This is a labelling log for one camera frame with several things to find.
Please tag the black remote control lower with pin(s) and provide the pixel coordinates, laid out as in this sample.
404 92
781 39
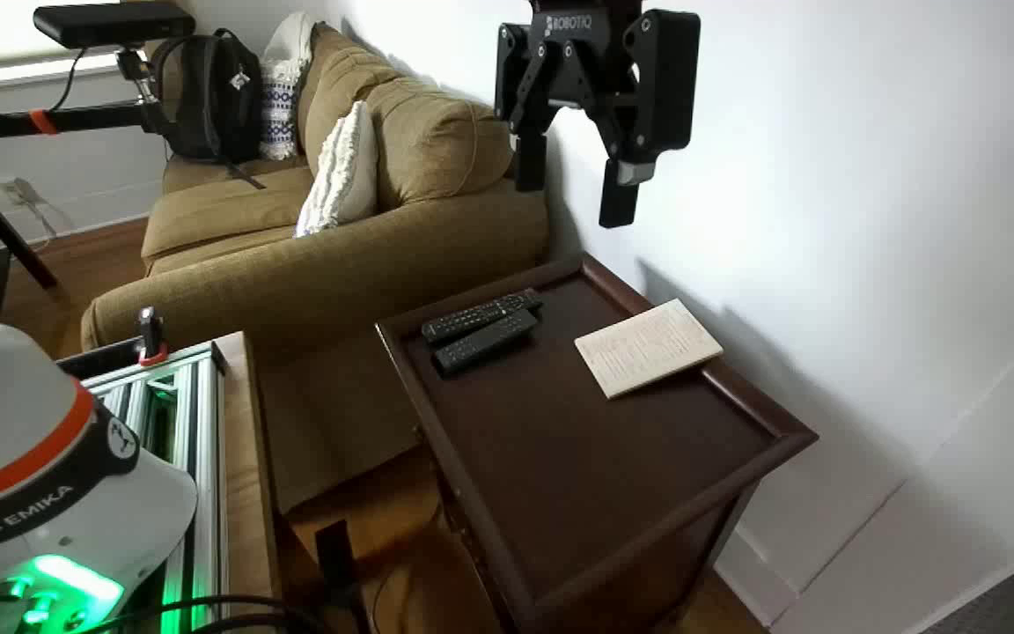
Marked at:
482 344

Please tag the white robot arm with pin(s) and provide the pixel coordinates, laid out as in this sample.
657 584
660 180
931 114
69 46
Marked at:
87 504

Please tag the olive brown sofa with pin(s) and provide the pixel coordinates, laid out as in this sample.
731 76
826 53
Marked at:
222 255

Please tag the white book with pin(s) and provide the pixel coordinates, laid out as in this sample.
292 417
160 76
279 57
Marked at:
647 348

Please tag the olive sofa back cushion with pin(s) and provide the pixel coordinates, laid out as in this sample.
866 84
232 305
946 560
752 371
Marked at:
433 145

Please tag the black red clamp handle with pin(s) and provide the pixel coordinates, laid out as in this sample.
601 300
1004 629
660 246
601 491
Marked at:
153 344

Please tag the black backpack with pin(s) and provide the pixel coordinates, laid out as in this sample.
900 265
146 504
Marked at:
207 98

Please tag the white patterned cloth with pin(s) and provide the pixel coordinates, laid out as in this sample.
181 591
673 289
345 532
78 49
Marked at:
283 65

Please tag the dark brown wooden side table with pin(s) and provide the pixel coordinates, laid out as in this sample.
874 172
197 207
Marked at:
586 513

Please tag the white knitted cushion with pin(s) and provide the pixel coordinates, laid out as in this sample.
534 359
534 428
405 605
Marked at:
345 173

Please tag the black remote control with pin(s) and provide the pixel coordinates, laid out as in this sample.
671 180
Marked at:
453 325
482 344

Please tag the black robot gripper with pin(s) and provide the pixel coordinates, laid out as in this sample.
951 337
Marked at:
633 71

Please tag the black remote control upper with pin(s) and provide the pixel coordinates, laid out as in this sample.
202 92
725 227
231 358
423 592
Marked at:
453 325

